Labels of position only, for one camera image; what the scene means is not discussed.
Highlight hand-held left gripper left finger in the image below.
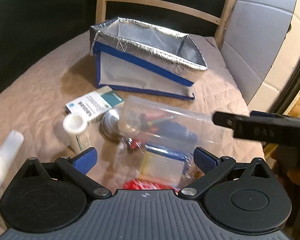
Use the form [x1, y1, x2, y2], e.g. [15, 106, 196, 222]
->
[19, 147, 112, 198]

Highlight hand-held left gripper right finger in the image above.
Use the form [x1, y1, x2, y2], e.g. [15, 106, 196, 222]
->
[179, 147, 274, 200]

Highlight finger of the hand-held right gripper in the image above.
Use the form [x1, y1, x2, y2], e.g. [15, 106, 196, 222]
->
[249, 110, 290, 119]
[212, 111, 300, 146]

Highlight round stainless steel dish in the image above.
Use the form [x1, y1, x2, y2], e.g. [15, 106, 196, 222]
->
[99, 109, 127, 143]

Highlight clear plastic bag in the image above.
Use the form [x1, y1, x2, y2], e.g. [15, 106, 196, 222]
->
[117, 95, 224, 188]

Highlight silver blue insulated storage bin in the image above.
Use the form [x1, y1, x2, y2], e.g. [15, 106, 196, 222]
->
[89, 17, 208, 101]

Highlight person's right hand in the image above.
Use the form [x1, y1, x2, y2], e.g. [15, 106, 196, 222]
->
[286, 166, 300, 188]

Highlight yellow blue box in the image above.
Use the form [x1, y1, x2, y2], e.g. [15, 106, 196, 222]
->
[137, 142, 188, 183]

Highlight white teal medicine box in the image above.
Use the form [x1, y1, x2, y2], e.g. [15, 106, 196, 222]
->
[64, 85, 126, 128]

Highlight red plastic item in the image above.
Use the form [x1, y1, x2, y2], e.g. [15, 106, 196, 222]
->
[122, 179, 176, 192]

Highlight grey white panelled cabinet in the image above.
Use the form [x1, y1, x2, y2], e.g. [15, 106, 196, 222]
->
[219, 0, 300, 107]

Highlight white paper roll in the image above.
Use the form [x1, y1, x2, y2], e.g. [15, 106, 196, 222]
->
[0, 130, 25, 194]

